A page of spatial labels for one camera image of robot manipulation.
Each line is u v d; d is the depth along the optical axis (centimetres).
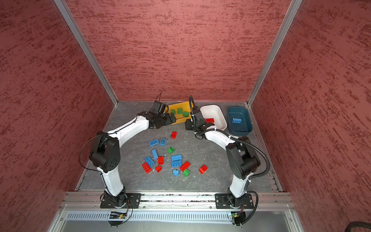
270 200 76
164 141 95
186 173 83
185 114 112
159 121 76
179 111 114
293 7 71
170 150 91
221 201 74
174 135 100
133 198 75
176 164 87
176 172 82
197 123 71
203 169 84
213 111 110
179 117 103
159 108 73
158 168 84
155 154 89
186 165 85
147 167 84
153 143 95
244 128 104
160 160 87
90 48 89
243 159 48
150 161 88
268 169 43
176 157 90
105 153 49
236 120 107
